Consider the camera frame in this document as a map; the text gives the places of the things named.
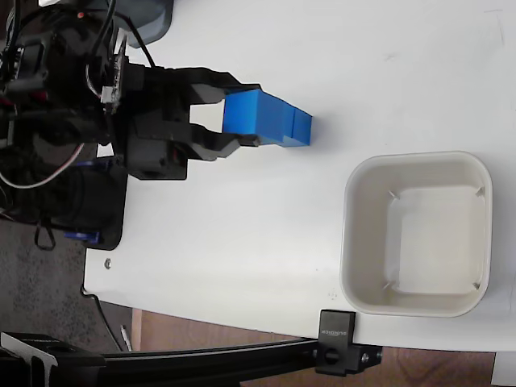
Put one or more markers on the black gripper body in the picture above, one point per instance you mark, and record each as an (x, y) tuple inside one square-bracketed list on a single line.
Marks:
[(153, 101)]

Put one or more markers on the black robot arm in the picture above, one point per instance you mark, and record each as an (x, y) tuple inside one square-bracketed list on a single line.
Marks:
[(52, 121)]

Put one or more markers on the white square plastic bin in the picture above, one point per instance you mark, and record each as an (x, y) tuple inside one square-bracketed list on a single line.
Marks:
[(435, 242)]

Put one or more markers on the gray device housing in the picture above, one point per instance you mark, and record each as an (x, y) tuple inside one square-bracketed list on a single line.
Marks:
[(159, 24)]

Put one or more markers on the white object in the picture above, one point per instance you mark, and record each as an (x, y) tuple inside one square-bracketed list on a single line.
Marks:
[(48, 2)]

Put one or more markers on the small metal nut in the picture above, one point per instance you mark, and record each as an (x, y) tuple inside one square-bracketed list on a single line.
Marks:
[(107, 263)]

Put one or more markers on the small white stick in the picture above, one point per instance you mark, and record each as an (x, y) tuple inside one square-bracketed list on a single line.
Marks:
[(126, 338)]

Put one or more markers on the black table clamp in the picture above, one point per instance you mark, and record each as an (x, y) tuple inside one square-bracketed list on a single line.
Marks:
[(336, 342)]

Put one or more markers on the small camera circuit board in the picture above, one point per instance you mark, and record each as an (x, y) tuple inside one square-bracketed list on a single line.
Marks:
[(117, 72)]

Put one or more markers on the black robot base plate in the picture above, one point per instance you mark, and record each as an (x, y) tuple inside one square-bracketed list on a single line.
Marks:
[(105, 209)]

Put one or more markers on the black rail mount bracket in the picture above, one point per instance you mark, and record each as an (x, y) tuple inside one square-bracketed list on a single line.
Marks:
[(24, 359)]

